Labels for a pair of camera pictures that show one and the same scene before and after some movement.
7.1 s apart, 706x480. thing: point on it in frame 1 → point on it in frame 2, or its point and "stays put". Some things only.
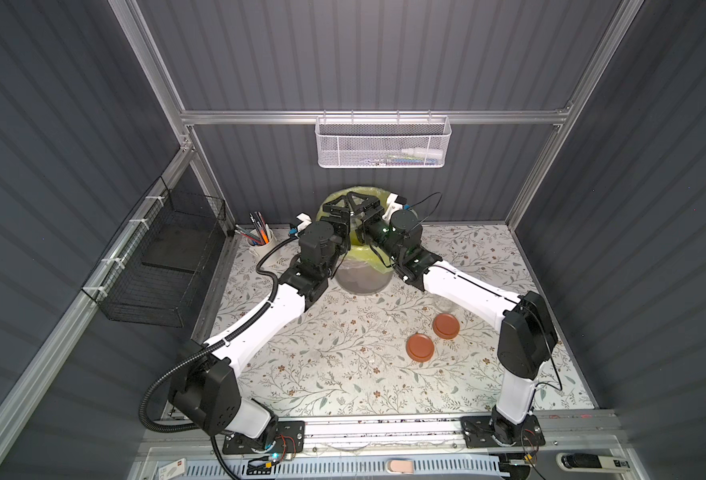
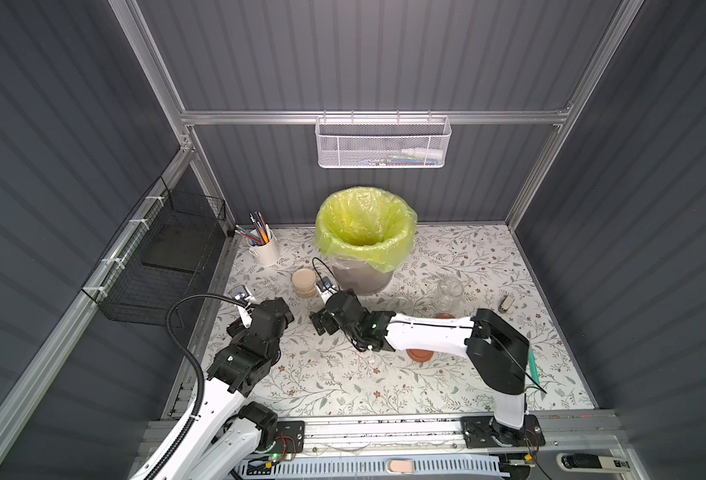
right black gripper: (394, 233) → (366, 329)
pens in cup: (261, 229) stays put
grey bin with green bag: (361, 271) stays put
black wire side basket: (155, 271) stays put
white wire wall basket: (382, 142) stays put
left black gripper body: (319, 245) → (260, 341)
